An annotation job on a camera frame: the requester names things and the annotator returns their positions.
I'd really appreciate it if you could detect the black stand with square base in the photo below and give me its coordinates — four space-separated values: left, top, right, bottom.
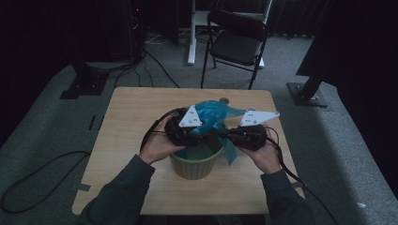
59 60 109 100

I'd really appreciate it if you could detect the long black floor cable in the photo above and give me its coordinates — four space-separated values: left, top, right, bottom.
0 150 92 215

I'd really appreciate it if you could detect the left hand-held gripper cable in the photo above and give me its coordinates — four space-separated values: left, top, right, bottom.
139 107 186 153

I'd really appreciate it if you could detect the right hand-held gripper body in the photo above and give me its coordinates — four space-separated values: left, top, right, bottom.
230 109 281 152

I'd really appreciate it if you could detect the black folding chair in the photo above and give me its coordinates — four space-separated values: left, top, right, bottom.
200 9 270 91

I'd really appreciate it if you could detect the hand-held gripper cable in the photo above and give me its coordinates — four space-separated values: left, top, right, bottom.
266 126 340 225
139 107 186 153

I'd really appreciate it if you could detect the green plastic trash bin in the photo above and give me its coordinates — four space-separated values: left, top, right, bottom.
169 121 227 181

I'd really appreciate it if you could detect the black post with base plate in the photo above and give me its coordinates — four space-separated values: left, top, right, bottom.
286 70 329 109

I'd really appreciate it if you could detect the person's left hand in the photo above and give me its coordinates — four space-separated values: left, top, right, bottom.
138 113 186 166

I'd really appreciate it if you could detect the blue plastic bag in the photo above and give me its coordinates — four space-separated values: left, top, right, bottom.
174 99 249 167

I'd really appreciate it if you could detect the dark equipment rack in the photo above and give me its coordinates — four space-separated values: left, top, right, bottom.
124 0 148 64

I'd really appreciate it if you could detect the black curtain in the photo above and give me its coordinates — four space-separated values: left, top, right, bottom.
295 0 398 191

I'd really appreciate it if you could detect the person's right hand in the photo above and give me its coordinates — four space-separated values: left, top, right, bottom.
238 124 284 175

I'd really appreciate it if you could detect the thin black floor cable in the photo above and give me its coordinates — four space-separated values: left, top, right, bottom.
142 48 182 89

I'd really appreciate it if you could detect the right hand-held gripper cable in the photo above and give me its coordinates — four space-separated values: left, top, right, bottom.
266 126 340 225

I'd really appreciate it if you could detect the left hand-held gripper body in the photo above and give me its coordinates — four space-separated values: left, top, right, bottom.
164 105 205 147

